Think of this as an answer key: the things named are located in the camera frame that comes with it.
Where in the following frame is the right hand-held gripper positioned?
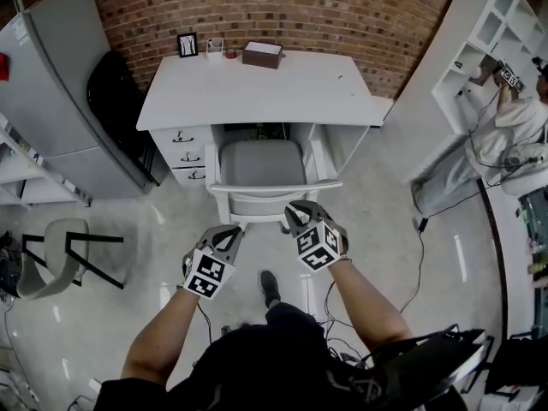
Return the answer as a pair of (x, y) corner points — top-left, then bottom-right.
(284, 200), (348, 273)

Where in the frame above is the white shelving rack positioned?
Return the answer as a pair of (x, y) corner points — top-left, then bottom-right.
(0, 111), (93, 208)

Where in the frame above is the white pen cup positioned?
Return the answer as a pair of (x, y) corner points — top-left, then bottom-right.
(205, 37), (224, 63)

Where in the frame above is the white drawer with black handle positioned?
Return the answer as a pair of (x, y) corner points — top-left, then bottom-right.
(170, 165), (209, 186)
(164, 147), (211, 169)
(152, 126), (213, 150)

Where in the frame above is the black flat pack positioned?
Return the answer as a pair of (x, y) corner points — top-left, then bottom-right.
(367, 324), (489, 406)

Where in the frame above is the black stand with bag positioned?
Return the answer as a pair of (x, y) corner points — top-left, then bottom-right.
(483, 331), (548, 396)

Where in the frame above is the gray refrigerator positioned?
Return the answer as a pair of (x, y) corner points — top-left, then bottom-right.
(0, 0), (158, 200)

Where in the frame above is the person's right forearm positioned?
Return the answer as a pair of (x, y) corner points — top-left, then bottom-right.
(327, 259), (414, 353)

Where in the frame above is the person's right black shoe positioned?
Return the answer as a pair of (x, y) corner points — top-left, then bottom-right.
(259, 271), (282, 310)

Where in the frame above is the brown tissue box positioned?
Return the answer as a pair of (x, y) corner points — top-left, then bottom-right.
(241, 40), (285, 70)

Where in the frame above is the white table with black edge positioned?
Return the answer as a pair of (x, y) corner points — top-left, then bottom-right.
(477, 177), (548, 342)

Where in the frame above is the white desk with drawers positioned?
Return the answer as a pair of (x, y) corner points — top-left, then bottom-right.
(135, 49), (385, 188)

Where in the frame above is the person's black clothing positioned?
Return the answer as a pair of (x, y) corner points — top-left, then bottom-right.
(92, 301), (468, 411)

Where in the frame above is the white hutch cabinet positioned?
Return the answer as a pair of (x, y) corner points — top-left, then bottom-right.
(402, 0), (548, 183)

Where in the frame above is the black tripod device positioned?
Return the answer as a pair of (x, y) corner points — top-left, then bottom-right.
(0, 229), (22, 299)

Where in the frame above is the gray chair with black legs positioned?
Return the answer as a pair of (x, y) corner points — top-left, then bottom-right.
(15, 217), (126, 301)

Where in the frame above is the white chair with gray seat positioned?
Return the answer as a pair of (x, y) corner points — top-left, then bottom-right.
(204, 138), (343, 235)

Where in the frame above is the black picture frame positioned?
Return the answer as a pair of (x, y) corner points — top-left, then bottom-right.
(176, 32), (200, 59)

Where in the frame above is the black floor cable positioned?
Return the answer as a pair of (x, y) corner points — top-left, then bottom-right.
(397, 186), (485, 316)

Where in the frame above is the person's left forearm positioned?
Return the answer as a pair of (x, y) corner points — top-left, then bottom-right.
(121, 287), (202, 387)

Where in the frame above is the black folding chair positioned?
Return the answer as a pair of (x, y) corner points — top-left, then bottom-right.
(86, 50), (162, 187)

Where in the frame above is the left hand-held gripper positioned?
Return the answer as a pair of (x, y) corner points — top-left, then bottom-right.
(182, 225), (245, 301)

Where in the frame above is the glass tank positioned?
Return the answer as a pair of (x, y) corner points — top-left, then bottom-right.
(515, 188), (548, 337)

